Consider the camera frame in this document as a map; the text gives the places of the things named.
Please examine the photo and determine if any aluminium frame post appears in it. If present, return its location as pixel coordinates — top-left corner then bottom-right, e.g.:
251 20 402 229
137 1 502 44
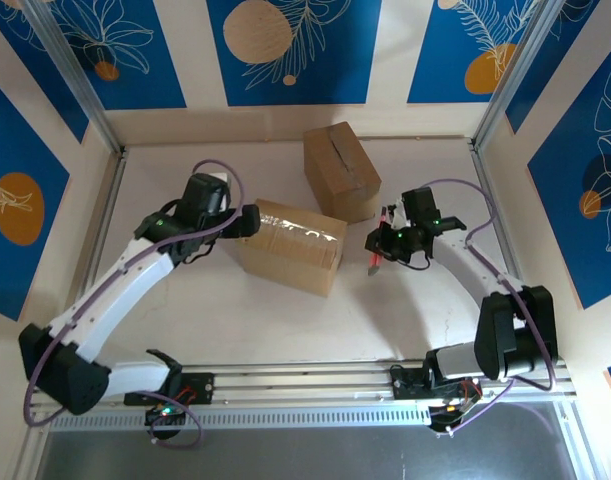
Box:
20 0 127 154
470 0 557 154

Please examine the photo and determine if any long aluminium mounting rail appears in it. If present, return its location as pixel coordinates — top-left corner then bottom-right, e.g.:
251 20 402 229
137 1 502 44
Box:
27 357 581 415

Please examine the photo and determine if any slotted grey cable duct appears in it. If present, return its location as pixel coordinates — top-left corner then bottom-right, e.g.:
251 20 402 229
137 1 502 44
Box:
47 405 432 432

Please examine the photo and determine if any pink utility knife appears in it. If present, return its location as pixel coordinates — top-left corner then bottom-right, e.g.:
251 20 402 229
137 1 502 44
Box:
367 204 392 278

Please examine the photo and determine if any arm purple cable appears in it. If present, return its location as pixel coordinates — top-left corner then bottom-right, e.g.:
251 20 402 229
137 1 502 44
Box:
417 178 559 439
23 158 246 449

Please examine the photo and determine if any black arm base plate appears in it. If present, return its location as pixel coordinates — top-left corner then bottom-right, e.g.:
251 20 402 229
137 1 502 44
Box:
390 364 484 401
123 372 216 407

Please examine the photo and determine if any taped cardboard box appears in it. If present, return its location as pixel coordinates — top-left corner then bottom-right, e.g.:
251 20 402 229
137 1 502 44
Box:
236 198 349 299

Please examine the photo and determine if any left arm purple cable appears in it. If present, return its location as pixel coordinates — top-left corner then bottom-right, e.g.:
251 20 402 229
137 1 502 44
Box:
23 158 246 449

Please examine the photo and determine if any cardboard box with slot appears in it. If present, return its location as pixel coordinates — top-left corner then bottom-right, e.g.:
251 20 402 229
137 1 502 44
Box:
303 121 384 230

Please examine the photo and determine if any aluminium side rail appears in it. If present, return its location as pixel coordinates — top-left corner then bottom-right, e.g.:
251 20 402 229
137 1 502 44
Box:
58 147 130 372
468 139 547 360

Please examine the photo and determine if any grey metal panel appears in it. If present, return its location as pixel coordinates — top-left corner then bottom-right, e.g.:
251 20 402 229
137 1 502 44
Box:
34 428 586 480

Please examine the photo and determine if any black controller board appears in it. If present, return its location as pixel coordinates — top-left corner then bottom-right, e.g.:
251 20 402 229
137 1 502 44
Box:
144 403 186 441
427 399 486 439

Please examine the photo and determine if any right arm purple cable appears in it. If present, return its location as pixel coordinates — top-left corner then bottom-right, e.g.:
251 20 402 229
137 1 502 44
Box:
417 178 559 439

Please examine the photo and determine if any aluminium frame beam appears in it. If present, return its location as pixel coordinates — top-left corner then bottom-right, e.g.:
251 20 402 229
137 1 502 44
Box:
13 413 54 480
554 402 611 480

